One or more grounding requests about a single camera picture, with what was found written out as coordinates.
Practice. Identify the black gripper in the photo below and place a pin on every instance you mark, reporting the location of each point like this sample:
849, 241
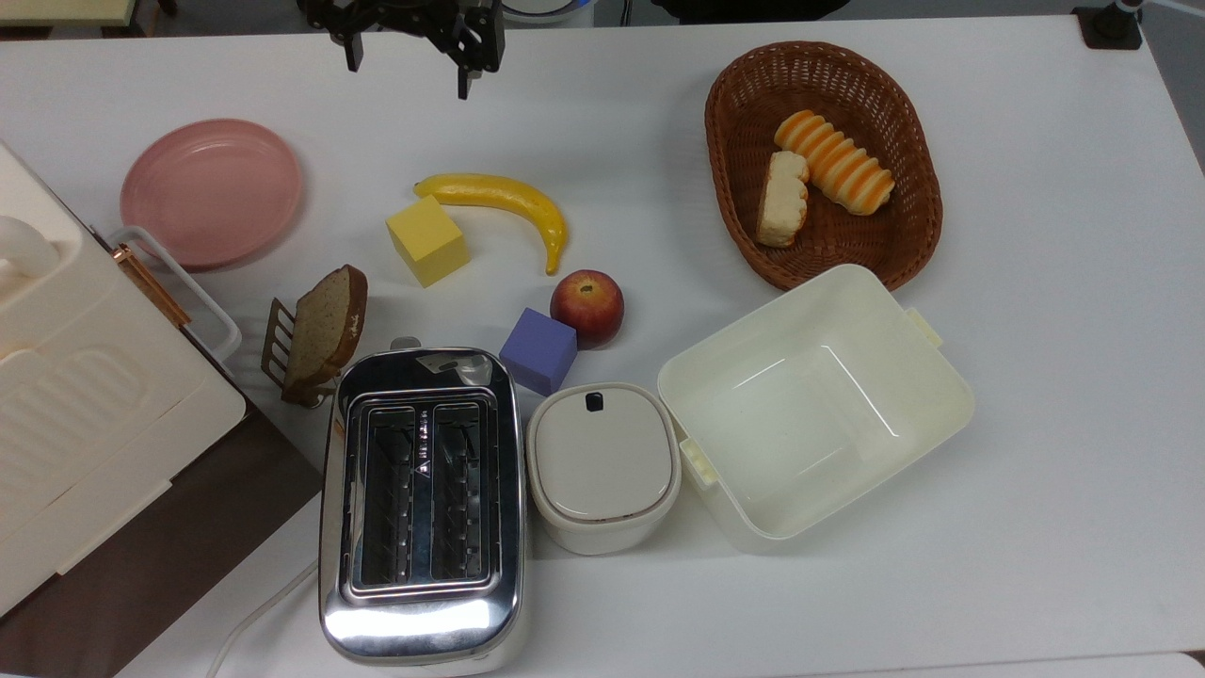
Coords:
405, 11

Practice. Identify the orange striped bread roll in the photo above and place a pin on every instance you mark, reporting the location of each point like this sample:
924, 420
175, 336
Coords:
836, 162

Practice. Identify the white and blue robot base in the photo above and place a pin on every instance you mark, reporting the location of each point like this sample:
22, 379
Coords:
546, 9

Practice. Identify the brown crust bread slice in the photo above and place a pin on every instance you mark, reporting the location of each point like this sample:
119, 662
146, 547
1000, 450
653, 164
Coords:
325, 330

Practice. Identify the pale white bread chunk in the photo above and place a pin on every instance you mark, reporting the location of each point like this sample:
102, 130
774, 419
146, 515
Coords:
781, 202

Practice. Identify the yellow banana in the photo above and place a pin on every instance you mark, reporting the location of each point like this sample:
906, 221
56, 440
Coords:
518, 196

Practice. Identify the yellow cube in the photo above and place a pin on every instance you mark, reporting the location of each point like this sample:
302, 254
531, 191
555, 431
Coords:
428, 240

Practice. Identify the pink plate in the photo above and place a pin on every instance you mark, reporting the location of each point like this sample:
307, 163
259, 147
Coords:
212, 193

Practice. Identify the red apple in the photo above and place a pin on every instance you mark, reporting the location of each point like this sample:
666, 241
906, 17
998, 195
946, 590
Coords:
587, 306

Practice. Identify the brown toast rack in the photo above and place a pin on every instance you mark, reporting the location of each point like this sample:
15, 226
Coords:
276, 344

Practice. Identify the purple cube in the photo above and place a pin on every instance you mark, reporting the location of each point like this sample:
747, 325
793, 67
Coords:
538, 350

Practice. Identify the small white lidded bin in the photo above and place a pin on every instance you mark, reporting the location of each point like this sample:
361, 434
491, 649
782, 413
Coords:
602, 461

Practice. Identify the brown wicker basket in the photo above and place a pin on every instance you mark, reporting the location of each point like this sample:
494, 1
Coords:
885, 235

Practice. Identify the cream plastic open box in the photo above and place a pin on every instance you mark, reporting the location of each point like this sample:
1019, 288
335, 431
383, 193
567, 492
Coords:
810, 414

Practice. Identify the chrome and cream toaster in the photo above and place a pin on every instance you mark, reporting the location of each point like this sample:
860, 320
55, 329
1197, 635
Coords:
419, 621

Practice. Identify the black clamp mount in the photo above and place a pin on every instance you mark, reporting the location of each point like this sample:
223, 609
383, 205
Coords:
1109, 26

